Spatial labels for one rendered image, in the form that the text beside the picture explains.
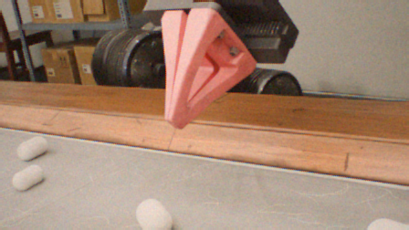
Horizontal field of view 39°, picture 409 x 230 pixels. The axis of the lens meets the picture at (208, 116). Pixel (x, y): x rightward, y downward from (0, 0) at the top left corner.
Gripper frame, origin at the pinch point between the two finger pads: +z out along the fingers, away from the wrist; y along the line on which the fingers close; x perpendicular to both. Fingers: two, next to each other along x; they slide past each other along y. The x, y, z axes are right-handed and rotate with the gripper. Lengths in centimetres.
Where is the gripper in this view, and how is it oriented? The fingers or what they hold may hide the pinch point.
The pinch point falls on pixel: (177, 114)
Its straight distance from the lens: 40.6
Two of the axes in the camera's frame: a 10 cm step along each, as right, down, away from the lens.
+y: 7.8, 0.8, -6.3
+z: -3.7, 8.6, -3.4
